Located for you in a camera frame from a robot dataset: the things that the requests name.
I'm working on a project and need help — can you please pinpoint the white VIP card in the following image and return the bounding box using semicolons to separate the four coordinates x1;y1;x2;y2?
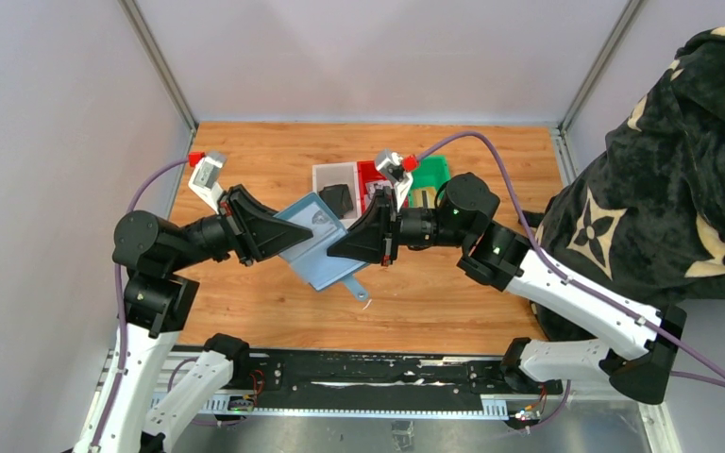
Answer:
275;193;346;262

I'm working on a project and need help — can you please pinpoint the blue card holder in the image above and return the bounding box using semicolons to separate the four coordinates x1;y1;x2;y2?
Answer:
273;191;371;304

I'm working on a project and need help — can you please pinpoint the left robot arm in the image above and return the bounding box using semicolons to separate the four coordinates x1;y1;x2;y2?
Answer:
72;185;313;452

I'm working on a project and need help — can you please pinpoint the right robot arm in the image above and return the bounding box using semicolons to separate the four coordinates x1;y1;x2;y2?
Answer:
328;173;686;405

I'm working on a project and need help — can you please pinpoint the black wallet in white bin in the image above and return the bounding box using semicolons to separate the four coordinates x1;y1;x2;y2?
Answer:
318;184;355;219

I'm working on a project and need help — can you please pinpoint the red plastic bin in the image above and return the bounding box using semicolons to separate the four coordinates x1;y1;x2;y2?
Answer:
356;160;393;211

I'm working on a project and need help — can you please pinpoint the green plastic bin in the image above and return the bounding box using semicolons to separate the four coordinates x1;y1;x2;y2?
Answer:
408;155;451;209

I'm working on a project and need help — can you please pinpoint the white plastic bin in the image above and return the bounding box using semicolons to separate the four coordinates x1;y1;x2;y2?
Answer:
312;161;363;227

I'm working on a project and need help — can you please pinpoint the black floral blanket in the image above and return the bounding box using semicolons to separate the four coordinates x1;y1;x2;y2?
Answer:
526;26;725;309

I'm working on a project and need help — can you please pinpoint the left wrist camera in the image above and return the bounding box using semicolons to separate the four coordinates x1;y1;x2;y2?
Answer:
188;151;227;213

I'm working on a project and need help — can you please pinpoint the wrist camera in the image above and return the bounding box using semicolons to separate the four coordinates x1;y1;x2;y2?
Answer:
375;149;419;210
188;151;227;213

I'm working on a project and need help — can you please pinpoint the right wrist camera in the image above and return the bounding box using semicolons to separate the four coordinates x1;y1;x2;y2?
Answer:
375;149;419;210

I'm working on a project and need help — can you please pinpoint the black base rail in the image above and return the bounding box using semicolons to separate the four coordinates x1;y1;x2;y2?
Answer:
224;348;563;413

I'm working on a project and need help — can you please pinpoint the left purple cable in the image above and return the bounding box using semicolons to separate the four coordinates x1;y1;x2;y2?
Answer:
90;151;206;453

